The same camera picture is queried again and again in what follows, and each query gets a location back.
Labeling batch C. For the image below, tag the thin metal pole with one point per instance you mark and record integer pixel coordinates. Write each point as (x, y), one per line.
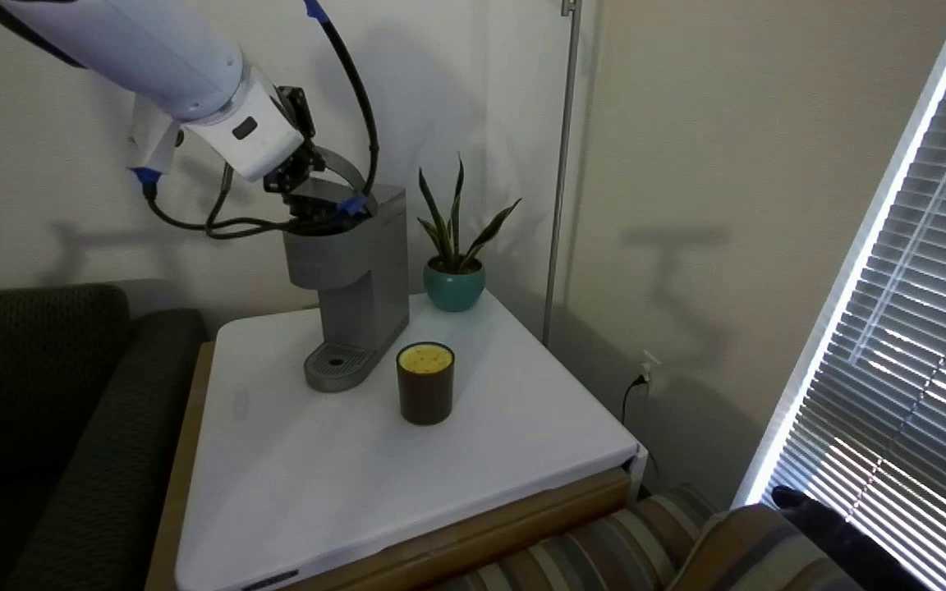
(561, 167)

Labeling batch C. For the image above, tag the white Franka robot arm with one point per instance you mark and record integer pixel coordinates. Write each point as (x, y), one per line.
(145, 51)

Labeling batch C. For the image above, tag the teal plant pot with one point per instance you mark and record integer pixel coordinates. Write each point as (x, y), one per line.
(454, 288)

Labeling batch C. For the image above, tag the striped cushion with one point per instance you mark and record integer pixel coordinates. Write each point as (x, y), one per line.
(746, 553)

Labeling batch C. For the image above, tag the wooden side table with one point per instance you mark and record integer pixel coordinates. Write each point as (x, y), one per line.
(493, 535)

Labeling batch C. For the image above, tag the green snake plant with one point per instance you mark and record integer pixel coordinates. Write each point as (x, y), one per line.
(451, 225)

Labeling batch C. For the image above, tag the white window blinds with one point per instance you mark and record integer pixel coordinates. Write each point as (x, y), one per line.
(909, 364)

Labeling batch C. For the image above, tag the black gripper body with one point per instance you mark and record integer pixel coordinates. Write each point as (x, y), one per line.
(295, 167)

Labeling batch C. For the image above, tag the white rectangular board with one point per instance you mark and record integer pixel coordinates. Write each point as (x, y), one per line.
(362, 471)

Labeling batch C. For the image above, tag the dark object on sofa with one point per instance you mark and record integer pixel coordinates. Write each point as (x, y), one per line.
(823, 521)

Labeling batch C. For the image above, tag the dark grey couch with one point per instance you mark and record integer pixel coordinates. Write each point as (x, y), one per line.
(47, 439)

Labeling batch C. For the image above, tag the grey pod coffee maker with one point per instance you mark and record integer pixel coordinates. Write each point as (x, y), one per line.
(358, 285)

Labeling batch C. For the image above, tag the dark candle jar yellow wax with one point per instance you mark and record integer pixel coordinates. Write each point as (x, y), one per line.
(424, 388)

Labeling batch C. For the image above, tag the striped sofa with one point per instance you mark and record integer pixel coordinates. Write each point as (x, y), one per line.
(582, 553)

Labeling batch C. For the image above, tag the white wall outlet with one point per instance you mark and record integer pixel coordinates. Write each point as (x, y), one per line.
(647, 370)

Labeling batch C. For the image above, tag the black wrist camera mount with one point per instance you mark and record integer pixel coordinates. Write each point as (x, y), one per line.
(295, 109)

